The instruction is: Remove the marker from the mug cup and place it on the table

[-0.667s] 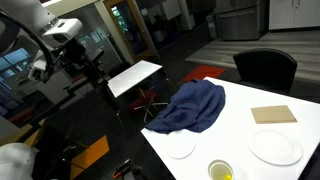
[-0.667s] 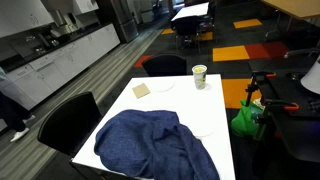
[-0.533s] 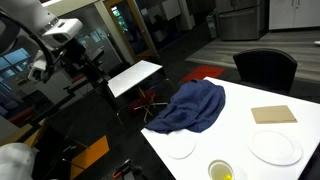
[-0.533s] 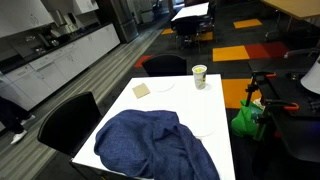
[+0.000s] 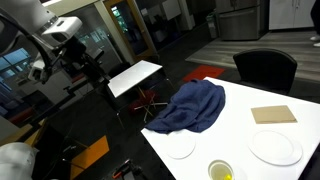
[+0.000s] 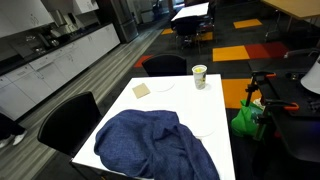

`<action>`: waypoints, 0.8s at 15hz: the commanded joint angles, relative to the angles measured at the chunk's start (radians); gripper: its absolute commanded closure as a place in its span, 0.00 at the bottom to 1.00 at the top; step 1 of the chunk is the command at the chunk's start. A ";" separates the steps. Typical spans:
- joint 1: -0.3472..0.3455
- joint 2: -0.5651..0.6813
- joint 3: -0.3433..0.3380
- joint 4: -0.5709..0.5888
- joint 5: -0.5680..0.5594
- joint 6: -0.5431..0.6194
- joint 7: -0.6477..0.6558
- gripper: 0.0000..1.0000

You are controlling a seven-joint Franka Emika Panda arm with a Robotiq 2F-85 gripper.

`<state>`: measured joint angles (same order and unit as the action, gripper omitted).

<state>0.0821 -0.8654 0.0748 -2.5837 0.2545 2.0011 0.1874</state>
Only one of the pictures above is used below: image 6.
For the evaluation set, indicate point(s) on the dark background chair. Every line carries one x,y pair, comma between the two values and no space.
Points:
186,28

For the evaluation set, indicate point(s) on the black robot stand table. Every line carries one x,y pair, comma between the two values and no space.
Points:
296,133

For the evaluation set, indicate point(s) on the black office chair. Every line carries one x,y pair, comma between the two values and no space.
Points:
165,66
70,123

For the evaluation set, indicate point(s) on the white background table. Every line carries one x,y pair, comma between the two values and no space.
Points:
191,11

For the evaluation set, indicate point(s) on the blue knitted cloth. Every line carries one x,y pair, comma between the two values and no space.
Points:
150,143

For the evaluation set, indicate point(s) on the white shoe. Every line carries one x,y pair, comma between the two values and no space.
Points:
19,138
6,141

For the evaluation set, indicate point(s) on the white round plate far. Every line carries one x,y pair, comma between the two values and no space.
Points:
164,88

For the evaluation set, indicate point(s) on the translucent plastic cup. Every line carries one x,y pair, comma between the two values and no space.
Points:
199,81

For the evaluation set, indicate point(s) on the white round plate near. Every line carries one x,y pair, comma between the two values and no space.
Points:
206,129

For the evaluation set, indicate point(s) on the wooden table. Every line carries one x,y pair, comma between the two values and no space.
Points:
296,7

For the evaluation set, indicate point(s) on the white kitchen wall cabinets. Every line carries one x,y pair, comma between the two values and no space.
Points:
23,13

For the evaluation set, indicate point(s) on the white kitchen base cabinets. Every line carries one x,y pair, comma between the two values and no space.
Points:
66,63

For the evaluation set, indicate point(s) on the tan square coaster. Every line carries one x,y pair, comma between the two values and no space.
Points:
141,90

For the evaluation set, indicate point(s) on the yellow marker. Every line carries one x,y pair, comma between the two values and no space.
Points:
199,70

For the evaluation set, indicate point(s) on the white round plate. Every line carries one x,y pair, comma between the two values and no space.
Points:
164,88
206,129

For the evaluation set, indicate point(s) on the dark trouser leg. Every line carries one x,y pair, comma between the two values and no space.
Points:
8,126

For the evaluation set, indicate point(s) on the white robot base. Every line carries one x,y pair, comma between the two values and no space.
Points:
313,80

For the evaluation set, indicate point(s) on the grey chair armrest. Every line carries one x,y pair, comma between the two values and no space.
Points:
300,52

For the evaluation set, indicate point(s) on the black clamp orange tip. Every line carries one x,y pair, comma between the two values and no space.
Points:
255,83

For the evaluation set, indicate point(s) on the stainless steel fridge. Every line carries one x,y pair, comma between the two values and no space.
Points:
125,20

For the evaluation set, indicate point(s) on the green plastic bag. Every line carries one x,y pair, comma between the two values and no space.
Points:
243,121

